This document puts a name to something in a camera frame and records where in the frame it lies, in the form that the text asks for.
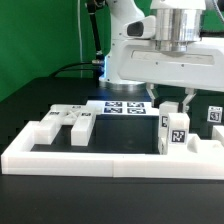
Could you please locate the white cable on wall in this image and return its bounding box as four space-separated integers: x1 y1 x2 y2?
77 0 84 79

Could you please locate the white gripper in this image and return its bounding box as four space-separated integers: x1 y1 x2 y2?
117 14 224 112

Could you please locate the black camera pole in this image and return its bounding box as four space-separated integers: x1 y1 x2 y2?
85 0 111 60

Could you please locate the white block right edge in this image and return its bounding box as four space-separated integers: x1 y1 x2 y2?
212 125 224 147

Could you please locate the black cable bundle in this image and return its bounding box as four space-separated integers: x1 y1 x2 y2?
49 60 105 78

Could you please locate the white U-shaped fence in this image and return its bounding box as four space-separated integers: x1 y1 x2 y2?
1 121 224 180

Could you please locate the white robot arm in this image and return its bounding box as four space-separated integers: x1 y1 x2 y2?
105 0 224 104

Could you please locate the white tagged cube far right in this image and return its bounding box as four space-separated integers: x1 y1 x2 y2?
207 106 223 123

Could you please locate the white tag base sheet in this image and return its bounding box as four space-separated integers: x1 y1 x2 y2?
86 100 159 116

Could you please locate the white chair seat part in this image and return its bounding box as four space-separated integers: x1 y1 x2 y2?
158 134 224 156

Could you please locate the white H-shaped chair back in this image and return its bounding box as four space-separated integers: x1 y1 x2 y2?
34 105 96 146

